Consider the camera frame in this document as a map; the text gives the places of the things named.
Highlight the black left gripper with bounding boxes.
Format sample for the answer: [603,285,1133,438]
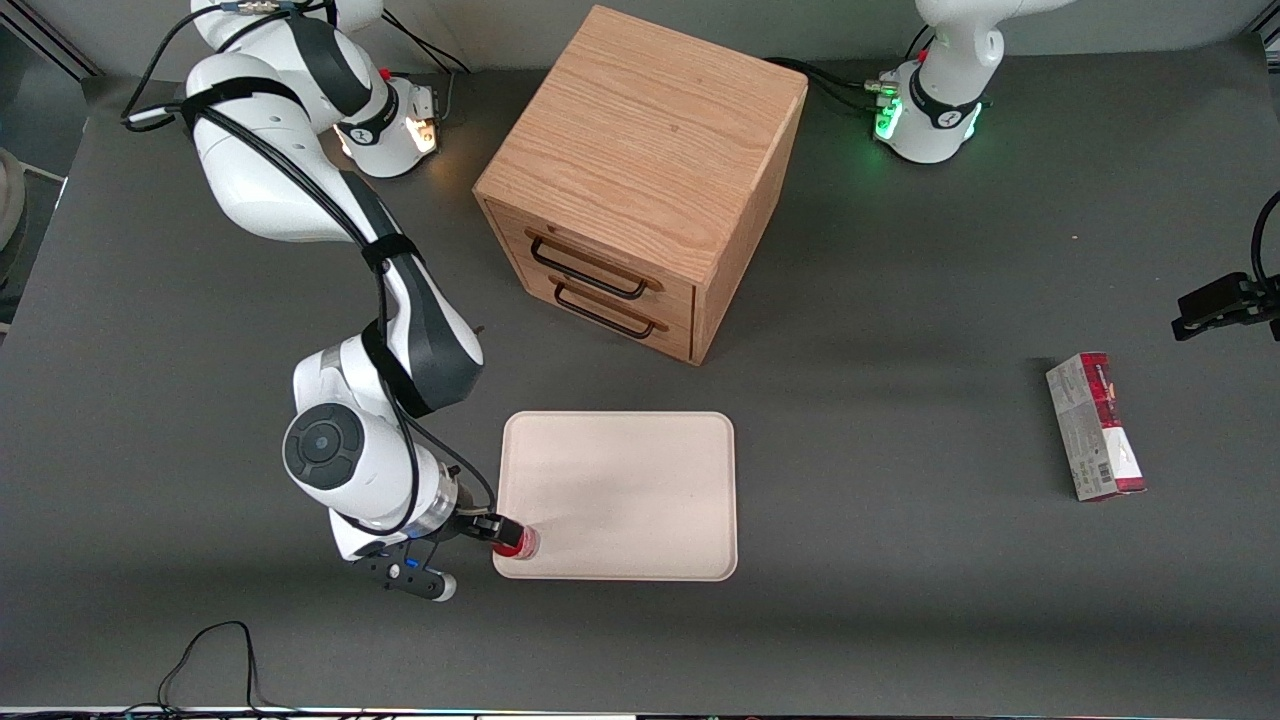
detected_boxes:
[1172,272,1280,343]

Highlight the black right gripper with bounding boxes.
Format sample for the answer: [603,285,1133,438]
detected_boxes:
[452,505,527,549]

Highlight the red coke bottle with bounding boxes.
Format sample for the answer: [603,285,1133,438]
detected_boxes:
[490,522,542,562]

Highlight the beige plastic tray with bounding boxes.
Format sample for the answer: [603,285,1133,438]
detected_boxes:
[492,410,739,583]

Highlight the red and white carton box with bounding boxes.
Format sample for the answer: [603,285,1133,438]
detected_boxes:
[1045,351,1147,503]

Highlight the wooden two-drawer cabinet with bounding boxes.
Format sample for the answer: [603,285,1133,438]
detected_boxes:
[472,4,809,367]

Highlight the white rounded object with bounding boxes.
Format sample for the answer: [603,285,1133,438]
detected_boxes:
[0,148,28,291]

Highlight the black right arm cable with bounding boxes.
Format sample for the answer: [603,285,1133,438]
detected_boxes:
[120,0,499,533]

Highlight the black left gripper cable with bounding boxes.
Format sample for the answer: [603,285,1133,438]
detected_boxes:
[1250,190,1280,293]

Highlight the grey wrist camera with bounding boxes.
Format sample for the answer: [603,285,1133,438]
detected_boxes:
[352,540,459,604]

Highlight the long black drawer handle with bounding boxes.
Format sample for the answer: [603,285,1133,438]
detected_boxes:
[528,236,651,301]

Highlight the black looped cable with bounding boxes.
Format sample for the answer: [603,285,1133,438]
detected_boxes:
[120,620,301,717]

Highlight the black left arm base cables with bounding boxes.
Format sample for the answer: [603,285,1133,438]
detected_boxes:
[765,28,936,116]

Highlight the black arm base cables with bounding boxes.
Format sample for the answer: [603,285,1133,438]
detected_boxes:
[765,28,936,116]
[378,14,477,126]

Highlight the black right arm base cables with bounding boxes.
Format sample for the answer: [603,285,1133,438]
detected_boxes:
[378,14,477,126]

